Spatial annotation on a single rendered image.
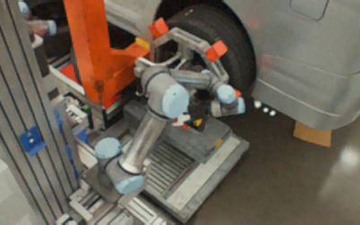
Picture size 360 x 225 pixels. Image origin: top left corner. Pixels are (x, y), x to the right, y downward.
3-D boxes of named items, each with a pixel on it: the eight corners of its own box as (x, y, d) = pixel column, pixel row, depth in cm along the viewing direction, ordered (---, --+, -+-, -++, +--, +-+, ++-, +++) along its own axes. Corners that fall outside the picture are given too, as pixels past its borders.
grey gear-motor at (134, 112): (175, 116, 300) (176, 86, 274) (140, 148, 277) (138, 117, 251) (158, 106, 307) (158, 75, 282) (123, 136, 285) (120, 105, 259)
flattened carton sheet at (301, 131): (333, 103, 326) (334, 100, 323) (328, 148, 290) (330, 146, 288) (300, 94, 333) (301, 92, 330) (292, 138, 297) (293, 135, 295)
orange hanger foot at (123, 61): (164, 58, 282) (164, 20, 257) (116, 94, 254) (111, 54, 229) (148, 49, 289) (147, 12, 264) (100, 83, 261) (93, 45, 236)
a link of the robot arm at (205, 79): (125, 79, 146) (202, 85, 182) (139, 95, 140) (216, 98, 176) (137, 54, 141) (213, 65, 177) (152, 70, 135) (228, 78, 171)
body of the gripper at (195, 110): (188, 101, 183) (211, 97, 180) (192, 116, 186) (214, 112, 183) (185, 107, 176) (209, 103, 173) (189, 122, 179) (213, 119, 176)
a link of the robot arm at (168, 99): (121, 171, 166) (174, 71, 144) (138, 195, 158) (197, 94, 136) (99, 175, 157) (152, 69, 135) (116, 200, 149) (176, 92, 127)
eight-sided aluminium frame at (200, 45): (221, 121, 231) (233, 54, 191) (215, 128, 227) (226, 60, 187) (156, 84, 253) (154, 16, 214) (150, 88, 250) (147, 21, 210)
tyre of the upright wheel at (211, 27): (272, 37, 200) (180, -15, 221) (251, 58, 187) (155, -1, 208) (241, 111, 251) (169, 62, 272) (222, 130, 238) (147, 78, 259)
